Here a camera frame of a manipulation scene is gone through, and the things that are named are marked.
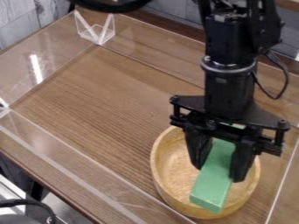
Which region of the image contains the black cable lower left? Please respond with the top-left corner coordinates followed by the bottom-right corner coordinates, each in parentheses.
top-left (0, 199), bottom-right (58, 224)

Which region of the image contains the black metal bracket with bolt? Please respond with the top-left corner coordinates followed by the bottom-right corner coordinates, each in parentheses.
top-left (24, 200), bottom-right (68, 224)

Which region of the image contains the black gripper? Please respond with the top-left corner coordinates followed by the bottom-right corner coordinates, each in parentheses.
top-left (169, 70), bottom-right (289, 183)

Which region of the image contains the green rectangular block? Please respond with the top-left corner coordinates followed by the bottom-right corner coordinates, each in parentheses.
top-left (188, 122), bottom-right (248, 214)

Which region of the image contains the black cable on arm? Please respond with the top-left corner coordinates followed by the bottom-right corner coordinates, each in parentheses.
top-left (251, 48), bottom-right (291, 101)

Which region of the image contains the light wooden bowl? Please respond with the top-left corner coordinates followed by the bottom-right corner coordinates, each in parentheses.
top-left (151, 126), bottom-right (260, 220)

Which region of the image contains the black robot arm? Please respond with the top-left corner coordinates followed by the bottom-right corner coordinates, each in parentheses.
top-left (169, 0), bottom-right (289, 182)

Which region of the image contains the clear acrylic enclosure wall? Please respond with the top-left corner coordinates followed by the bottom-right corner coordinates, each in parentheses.
top-left (0, 16), bottom-right (299, 224)

